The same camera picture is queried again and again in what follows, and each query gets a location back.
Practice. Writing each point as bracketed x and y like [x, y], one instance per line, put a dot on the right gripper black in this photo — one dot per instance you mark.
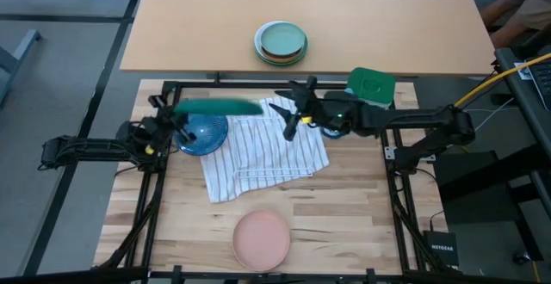
[320, 112]

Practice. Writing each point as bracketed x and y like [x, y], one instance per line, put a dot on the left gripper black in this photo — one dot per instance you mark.
[161, 129]

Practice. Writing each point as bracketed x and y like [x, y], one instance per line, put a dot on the dark green plate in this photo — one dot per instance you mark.
[219, 106]

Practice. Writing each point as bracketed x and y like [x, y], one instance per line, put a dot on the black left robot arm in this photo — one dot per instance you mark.
[86, 150]

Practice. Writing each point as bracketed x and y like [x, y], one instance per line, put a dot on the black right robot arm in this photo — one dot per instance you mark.
[409, 120]

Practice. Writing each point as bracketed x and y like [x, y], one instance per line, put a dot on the blue patterned plate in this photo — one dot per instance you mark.
[208, 135]

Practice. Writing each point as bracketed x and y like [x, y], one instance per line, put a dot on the brown plate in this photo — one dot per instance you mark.
[282, 58]

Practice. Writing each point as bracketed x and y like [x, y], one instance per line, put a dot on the small blue round dish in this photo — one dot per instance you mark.
[332, 133]

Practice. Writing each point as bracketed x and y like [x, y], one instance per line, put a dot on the white striped cloth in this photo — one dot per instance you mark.
[262, 155]

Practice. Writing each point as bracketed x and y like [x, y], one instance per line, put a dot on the sage green plate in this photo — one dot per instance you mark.
[282, 38]

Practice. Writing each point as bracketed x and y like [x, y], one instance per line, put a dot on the green Cascade detergent tub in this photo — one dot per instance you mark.
[371, 87]

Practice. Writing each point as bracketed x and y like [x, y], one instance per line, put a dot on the tan wooden table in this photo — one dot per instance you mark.
[206, 26]

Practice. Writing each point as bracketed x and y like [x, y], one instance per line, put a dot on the pink plate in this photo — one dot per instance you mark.
[261, 241]

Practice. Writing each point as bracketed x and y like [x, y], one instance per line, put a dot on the grey bench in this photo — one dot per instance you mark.
[17, 53]

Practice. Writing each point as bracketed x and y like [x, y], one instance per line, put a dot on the black side desk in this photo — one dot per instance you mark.
[523, 103]

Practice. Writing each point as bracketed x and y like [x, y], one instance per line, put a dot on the person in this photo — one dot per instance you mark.
[523, 4]

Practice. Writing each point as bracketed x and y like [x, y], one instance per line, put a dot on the black keyboard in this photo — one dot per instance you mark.
[543, 82]

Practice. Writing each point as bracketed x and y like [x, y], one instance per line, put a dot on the black aluminium frame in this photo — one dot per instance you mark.
[398, 215]

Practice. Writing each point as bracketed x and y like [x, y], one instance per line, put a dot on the black Netgear network switch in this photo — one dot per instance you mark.
[441, 248]

